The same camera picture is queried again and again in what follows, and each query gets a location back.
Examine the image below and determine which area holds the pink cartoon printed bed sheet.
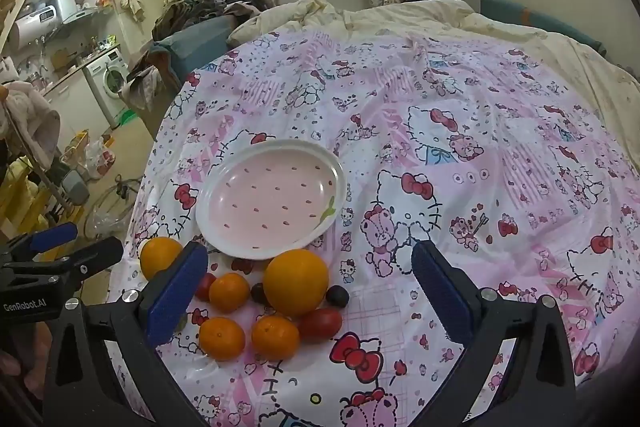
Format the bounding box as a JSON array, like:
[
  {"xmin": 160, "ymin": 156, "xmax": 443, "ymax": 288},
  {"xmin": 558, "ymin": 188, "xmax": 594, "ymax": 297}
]
[{"xmin": 107, "ymin": 29, "xmax": 632, "ymax": 427}]

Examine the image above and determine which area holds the small red cherry tomato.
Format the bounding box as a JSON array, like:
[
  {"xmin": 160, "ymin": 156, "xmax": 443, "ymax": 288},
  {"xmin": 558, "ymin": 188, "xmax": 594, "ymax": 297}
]
[{"xmin": 195, "ymin": 273, "xmax": 217, "ymax": 302}]

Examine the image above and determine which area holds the cream duvet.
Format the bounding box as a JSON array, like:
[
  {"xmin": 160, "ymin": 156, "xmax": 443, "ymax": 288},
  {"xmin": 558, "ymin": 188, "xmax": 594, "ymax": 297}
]
[{"xmin": 227, "ymin": 0, "xmax": 640, "ymax": 118}]

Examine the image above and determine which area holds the medium orange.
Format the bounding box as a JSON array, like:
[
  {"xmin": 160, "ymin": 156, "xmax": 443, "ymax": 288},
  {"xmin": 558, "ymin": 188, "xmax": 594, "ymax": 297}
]
[{"xmin": 139, "ymin": 237, "xmax": 184, "ymax": 281}]

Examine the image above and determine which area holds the yellow rack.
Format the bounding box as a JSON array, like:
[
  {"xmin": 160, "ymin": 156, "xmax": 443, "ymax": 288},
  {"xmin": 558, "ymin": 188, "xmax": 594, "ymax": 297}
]
[{"xmin": 0, "ymin": 156, "xmax": 52, "ymax": 258}]

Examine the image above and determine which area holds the white red plastic bag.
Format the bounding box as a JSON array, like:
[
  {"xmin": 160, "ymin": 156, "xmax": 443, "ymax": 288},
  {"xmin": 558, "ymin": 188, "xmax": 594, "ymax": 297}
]
[{"xmin": 84, "ymin": 137, "xmax": 117, "ymax": 180}]

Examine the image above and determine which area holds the white washing machine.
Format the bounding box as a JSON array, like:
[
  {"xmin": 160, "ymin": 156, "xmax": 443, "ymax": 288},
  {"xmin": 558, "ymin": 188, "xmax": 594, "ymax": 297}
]
[{"xmin": 82, "ymin": 48, "xmax": 132, "ymax": 128}]

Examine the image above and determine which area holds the range hood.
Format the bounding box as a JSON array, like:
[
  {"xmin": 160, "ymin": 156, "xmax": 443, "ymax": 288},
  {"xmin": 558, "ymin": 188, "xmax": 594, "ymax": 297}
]
[{"xmin": 62, "ymin": 7, "xmax": 99, "ymax": 26}]

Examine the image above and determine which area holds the white water heater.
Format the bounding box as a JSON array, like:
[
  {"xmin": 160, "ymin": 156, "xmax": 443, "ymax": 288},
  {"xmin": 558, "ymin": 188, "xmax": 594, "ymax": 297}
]
[{"xmin": 12, "ymin": 0, "xmax": 77, "ymax": 48}]

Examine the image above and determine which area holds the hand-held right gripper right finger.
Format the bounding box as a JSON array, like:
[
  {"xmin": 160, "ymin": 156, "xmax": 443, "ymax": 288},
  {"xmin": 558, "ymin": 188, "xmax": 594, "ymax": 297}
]
[{"xmin": 410, "ymin": 239, "xmax": 577, "ymax": 424}]

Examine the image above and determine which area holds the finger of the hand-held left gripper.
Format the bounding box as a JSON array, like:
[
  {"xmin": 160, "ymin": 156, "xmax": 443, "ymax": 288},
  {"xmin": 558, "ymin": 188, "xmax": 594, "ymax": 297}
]
[
  {"xmin": 9, "ymin": 223, "xmax": 79, "ymax": 259},
  {"xmin": 50, "ymin": 236, "xmax": 124, "ymax": 282}
]

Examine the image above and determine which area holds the large orange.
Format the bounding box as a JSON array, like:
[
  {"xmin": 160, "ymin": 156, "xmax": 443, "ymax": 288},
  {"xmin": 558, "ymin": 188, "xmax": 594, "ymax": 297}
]
[{"xmin": 263, "ymin": 249, "xmax": 330, "ymax": 318}]

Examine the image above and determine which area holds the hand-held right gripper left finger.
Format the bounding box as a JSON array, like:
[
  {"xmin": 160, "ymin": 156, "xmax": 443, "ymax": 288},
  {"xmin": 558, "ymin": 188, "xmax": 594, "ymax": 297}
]
[{"xmin": 42, "ymin": 242, "xmax": 211, "ymax": 427}]

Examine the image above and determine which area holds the pink seed-patterned plate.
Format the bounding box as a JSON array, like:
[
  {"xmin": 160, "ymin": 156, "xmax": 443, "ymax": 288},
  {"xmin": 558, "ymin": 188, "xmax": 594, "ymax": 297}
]
[{"xmin": 195, "ymin": 139, "xmax": 346, "ymax": 261}]

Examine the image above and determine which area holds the pink plush garment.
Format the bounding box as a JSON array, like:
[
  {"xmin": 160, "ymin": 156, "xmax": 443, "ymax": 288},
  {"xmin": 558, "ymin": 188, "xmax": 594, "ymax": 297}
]
[{"xmin": 0, "ymin": 79, "xmax": 62, "ymax": 168}]

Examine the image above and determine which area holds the grey bin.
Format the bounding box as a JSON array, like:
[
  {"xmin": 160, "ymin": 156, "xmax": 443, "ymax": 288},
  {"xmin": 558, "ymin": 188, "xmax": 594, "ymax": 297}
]
[{"xmin": 62, "ymin": 169, "xmax": 91, "ymax": 206}]

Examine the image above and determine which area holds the clear plastic bag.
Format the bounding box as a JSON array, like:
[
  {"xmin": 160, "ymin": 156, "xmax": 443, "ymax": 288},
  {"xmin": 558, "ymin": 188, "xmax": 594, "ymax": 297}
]
[{"xmin": 84, "ymin": 177, "xmax": 144, "ymax": 241}]

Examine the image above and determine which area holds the pile of clothes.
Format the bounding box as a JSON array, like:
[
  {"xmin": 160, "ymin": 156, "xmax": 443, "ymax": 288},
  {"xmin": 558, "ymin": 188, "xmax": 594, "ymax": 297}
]
[{"xmin": 152, "ymin": 0, "xmax": 281, "ymax": 42}]

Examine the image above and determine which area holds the teal cushion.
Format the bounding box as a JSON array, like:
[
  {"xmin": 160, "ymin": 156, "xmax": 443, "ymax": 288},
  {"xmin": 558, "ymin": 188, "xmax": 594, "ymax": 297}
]
[{"xmin": 480, "ymin": 0, "xmax": 609, "ymax": 58}]

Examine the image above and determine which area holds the small tangerine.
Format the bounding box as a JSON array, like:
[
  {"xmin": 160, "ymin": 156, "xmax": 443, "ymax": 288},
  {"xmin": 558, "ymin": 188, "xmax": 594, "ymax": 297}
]
[
  {"xmin": 199, "ymin": 317, "xmax": 247, "ymax": 361},
  {"xmin": 251, "ymin": 314, "xmax": 301, "ymax": 362},
  {"xmin": 208, "ymin": 273, "xmax": 251, "ymax": 313}
]

